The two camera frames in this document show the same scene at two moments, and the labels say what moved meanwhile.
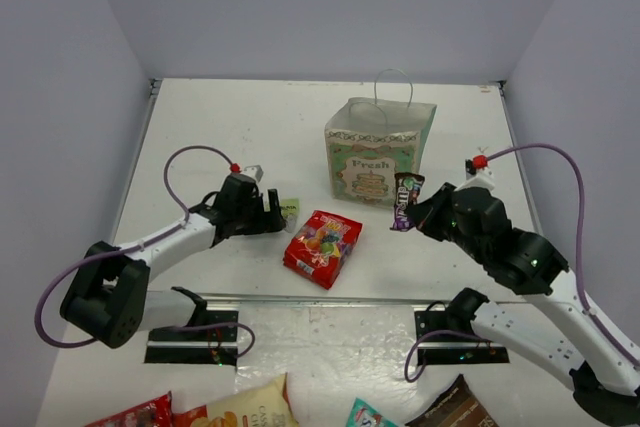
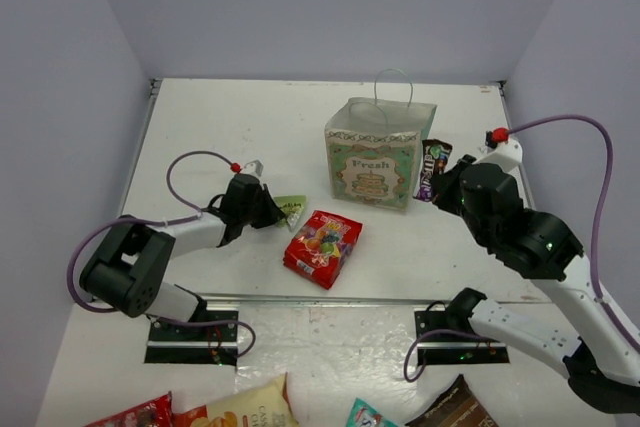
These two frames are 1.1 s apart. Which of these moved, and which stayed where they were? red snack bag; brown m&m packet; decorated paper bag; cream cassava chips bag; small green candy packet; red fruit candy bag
Moved: brown m&m packet; small green candy packet
Stayed: red snack bag; cream cassava chips bag; red fruit candy bag; decorated paper bag
